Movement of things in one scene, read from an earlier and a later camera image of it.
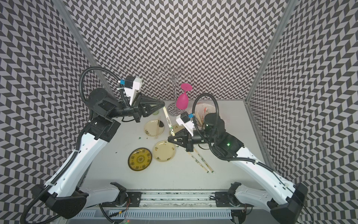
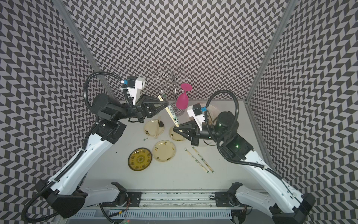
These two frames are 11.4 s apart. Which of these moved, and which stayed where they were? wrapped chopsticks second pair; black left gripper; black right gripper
Moved: black right gripper
Stayed: wrapped chopsticks second pair; black left gripper
